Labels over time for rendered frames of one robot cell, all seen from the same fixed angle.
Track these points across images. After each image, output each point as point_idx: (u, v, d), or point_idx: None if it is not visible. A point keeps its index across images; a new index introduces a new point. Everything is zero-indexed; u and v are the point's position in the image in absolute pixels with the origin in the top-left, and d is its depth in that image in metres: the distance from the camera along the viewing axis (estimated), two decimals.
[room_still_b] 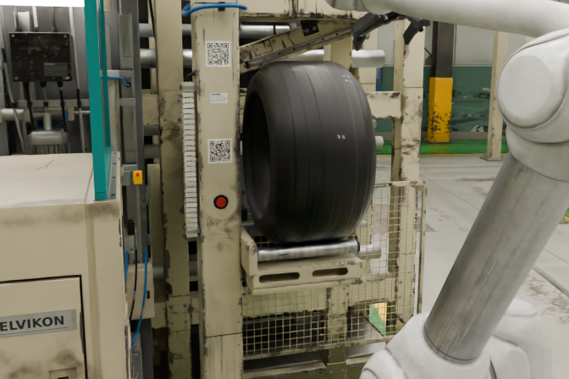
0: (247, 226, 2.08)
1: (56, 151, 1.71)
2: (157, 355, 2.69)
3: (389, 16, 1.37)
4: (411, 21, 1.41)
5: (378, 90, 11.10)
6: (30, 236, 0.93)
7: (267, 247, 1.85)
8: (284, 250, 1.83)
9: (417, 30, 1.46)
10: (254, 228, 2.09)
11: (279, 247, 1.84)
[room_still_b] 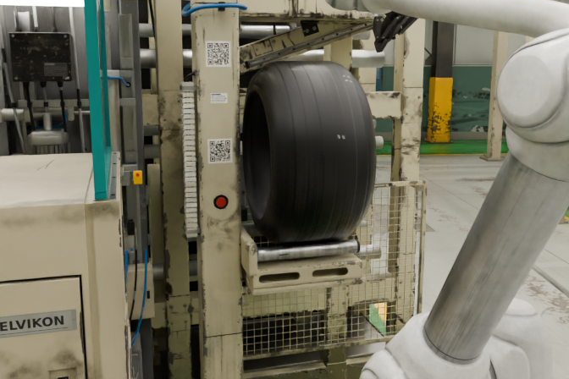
0: (247, 226, 2.08)
1: (56, 151, 1.71)
2: (157, 355, 2.69)
3: (389, 16, 1.37)
4: (399, 24, 1.42)
5: (378, 90, 11.10)
6: (30, 236, 0.93)
7: (267, 247, 1.85)
8: (284, 250, 1.83)
9: (390, 38, 1.47)
10: (254, 228, 2.09)
11: (279, 247, 1.84)
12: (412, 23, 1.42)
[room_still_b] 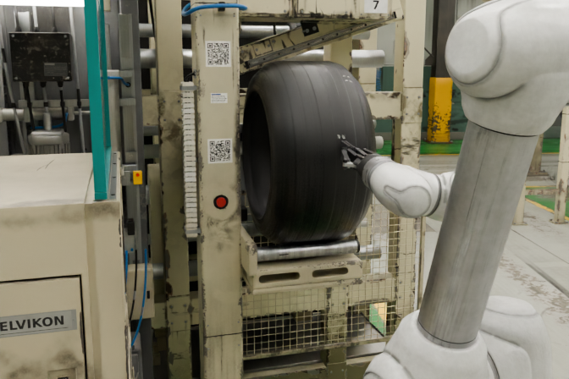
0: (247, 226, 2.08)
1: (56, 151, 1.71)
2: (157, 355, 2.69)
3: None
4: (357, 155, 1.55)
5: (378, 90, 11.10)
6: (30, 236, 0.93)
7: (267, 247, 1.85)
8: (284, 250, 1.83)
9: (350, 147, 1.61)
10: (254, 228, 2.09)
11: (279, 247, 1.84)
12: (344, 155, 1.54)
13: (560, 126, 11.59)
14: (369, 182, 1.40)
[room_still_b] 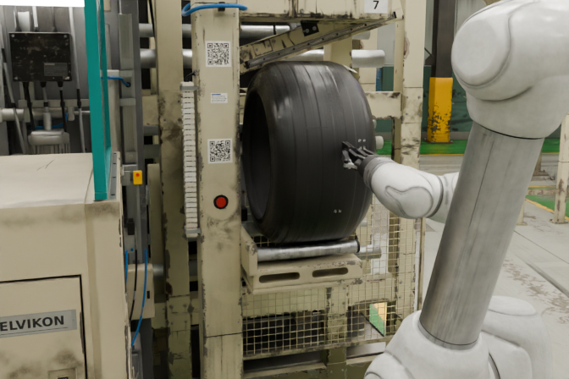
0: None
1: (56, 151, 1.71)
2: (157, 355, 2.69)
3: None
4: (358, 155, 1.55)
5: (378, 90, 11.10)
6: (30, 236, 0.93)
7: (270, 255, 1.82)
8: None
9: (350, 148, 1.60)
10: None
11: (279, 260, 1.84)
12: (345, 156, 1.54)
13: (560, 126, 11.59)
14: (370, 183, 1.39)
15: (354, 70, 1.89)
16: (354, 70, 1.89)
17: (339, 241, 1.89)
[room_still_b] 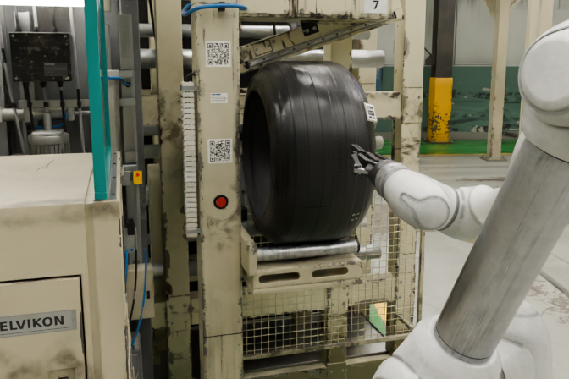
0: None
1: (56, 151, 1.71)
2: (157, 355, 2.69)
3: None
4: (368, 160, 1.48)
5: (378, 90, 11.10)
6: (30, 236, 0.93)
7: None
8: (280, 245, 1.86)
9: (361, 151, 1.53)
10: (252, 222, 2.12)
11: None
12: (355, 160, 1.47)
13: None
14: (383, 190, 1.32)
15: (374, 113, 1.75)
16: (375, 113, 1.75)
17: (339, 253, 1.88)
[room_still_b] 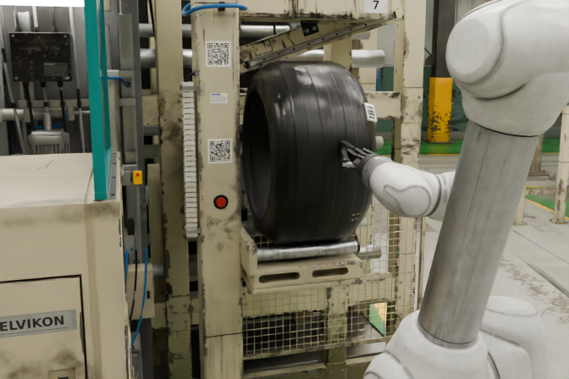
0: None
1: (56, 151, 1.71)
2: (157, 355, 2.69)
3: None
4: (356, 155, 1.55)
5: (378, 90, 11.10)
6: (30, 236, 0.93)
7: None
8: (280, 245, 1.86)
9: (350, 147, 1.61)
10: (252, 222, 2.12)
11: None
12: (344, 155, 1.54)
13: (560, 126, 11.59)
14: (369, 182, 1.40)
15: (374, 113, 1.75)
16: (375, 113, 1.75)
17: (339, 253, 1.88)
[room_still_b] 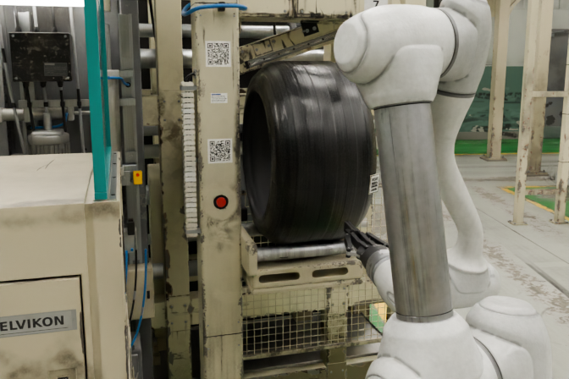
0: (247, 228, 2.08)
1: (56, 151, 1.71)
2: (157, 355, 2.69)
3: None
4: (361, 241, 1.56)
5: None
6: (30, 236, 0.93)
7: (267, 246, 1.85)
8: (284, 254, 1.83)
9: (353, 231, 1.61)
10: (254, 231, 2.09)
11: (280, 249, 1.83)
12: (347, 242, 1.55)
13: (560, 126, 11.59)
14: (372, 277, 1.40)
15: (378, 184, 1.75)
16: (378, 183, 1.75)
17: None
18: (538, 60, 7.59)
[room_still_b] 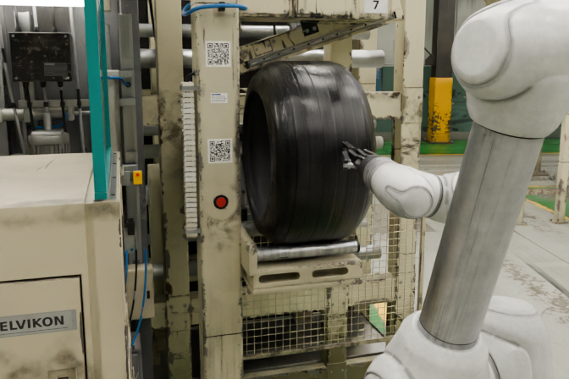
0: (247, 228, 2.08)
1: (56, 151, 1.71)
2: (157, 355, 2.69)
3: None
4: (358, 155, 1.55)
5: (378, 90, 11.10)
6: (30, 236, 0.93)
7: (267, 246, 1.85)
8: (284, 254, 1.83)
9: (350, 148, 1.60)
10: (254, 231, 2.09)
11: (280, 249, 1.83)
12: (345, 156, 1.54)
13: (560, 126, 11.59)
14: (370, 183, 1.39)
15: None
16: None
17: None
18: None
